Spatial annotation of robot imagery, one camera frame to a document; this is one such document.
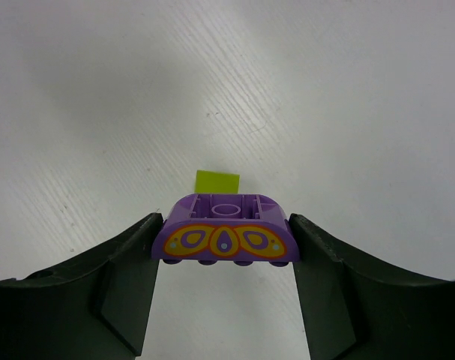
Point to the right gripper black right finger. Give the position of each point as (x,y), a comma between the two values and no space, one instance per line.
(356,306)

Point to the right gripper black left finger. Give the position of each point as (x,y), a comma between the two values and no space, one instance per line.
(94,305)

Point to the purple patterned lego tile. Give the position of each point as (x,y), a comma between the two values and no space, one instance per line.
(212,227)

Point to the green lego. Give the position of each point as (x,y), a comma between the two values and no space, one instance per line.
(211,182)

